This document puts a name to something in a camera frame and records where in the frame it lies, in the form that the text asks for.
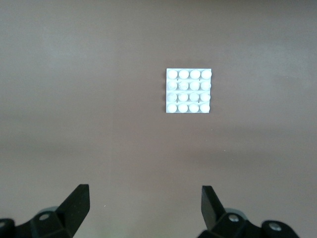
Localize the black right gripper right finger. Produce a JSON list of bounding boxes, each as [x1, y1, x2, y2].
[[200, 185, 301, 238]]

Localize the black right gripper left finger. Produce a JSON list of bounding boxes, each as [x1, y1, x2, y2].
[[0, 183, 90, 238]]

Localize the white studded base plate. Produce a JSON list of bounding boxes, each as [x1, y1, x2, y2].
[[162, 68, 213, 115]]

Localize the brown table cover cloth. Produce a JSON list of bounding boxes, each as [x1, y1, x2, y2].
[[0, 0, 317, 238]]

